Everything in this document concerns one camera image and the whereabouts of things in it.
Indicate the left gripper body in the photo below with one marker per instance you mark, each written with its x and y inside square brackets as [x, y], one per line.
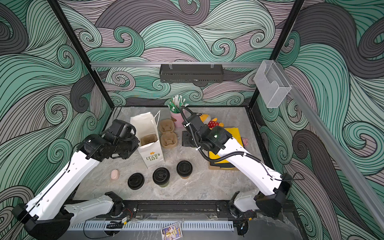
[126, 148]

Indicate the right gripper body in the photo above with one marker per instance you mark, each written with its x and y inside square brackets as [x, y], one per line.
[190, 120]

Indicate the white paper bag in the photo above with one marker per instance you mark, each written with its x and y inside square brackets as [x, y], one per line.
[147, 132]

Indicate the black cup lid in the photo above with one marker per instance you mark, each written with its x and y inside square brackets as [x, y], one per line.
[184, 168]
[161, 176]

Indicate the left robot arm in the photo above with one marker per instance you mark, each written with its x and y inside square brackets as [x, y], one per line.
[47, 216]

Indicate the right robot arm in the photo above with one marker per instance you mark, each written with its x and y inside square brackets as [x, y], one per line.
[271, 187]

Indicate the yellow napkin stack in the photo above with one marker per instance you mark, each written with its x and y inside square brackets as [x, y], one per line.
[224, 163]

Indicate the yellow plush toy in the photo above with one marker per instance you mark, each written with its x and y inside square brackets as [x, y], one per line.
[210, 122]

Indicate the pink small object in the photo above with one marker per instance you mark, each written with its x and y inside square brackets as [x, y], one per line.
[115, 174]

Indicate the brown cardboard cup carrier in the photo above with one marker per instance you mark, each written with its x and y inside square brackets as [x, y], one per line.
[168, 138]

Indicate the stack of black lids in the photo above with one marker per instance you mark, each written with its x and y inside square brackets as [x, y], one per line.
[136, 181]

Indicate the wrapped straws bundle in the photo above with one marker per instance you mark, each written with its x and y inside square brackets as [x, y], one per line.
[175, 103]

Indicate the colourful card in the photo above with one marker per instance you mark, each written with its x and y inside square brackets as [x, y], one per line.
[172, 232]

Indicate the black wall shelf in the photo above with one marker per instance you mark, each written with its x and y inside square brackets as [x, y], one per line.
[191, 73]

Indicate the clear acrylic wall holder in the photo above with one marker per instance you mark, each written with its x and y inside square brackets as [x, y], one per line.
[272, 83]

